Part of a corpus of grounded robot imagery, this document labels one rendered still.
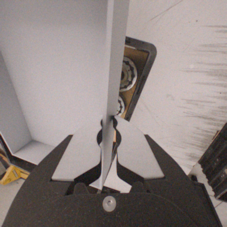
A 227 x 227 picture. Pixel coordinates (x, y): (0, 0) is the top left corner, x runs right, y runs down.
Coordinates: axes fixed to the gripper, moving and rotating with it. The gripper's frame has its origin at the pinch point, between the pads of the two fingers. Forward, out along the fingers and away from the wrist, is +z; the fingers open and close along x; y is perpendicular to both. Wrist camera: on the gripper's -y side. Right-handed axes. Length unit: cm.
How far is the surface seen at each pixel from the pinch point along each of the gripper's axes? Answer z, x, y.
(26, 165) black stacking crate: 35, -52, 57
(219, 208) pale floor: 59, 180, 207
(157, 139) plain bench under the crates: 32, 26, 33
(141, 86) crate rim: 13.8, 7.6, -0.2
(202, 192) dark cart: 52, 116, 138
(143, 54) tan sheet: 23.6, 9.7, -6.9
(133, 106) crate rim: 14.2, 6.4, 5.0
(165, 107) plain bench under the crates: 32.4, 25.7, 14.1
